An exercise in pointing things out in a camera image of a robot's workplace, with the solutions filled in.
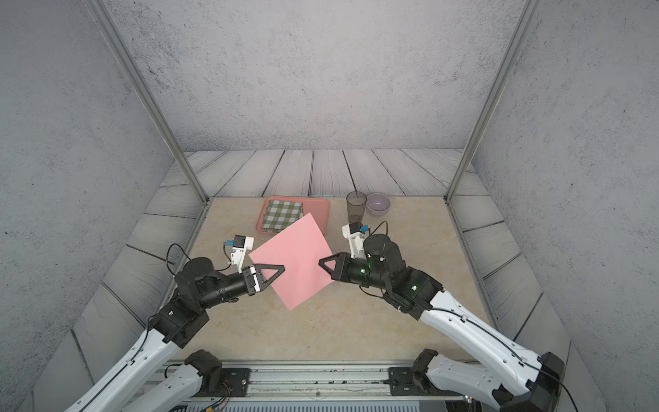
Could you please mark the pink square paper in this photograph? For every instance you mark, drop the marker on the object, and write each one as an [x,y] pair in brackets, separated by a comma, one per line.
[298,249]

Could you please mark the aluminium front rail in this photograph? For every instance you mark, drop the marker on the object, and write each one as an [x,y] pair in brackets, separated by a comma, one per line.
[309,383]

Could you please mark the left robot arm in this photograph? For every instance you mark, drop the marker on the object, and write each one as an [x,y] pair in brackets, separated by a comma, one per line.
[199,287]

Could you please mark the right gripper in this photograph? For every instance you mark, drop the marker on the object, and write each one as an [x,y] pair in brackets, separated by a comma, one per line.
[342,270]

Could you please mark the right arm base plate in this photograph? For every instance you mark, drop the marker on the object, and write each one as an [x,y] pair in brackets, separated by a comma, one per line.
[402,383]

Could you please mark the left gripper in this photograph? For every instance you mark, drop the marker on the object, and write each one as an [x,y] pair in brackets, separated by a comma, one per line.
[257,286]

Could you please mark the green checkered cloth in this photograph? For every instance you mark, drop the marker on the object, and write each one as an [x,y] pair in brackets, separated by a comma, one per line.
[280,214]

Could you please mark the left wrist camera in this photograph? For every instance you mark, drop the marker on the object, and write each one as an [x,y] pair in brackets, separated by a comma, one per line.
[236,249]

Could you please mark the translucent grey plastic cup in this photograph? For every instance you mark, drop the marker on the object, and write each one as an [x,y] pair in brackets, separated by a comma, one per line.
[356,206]

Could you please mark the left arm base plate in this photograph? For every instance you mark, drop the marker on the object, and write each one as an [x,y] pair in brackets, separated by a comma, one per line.
[221,382]

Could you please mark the small lavender bowl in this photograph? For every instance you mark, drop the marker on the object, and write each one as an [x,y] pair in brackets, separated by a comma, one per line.
[378,204]

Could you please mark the pink plastic tray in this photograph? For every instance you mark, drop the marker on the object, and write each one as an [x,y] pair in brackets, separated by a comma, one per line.
[319,208]

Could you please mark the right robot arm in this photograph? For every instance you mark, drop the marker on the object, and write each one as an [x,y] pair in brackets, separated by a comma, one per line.
[506,376]

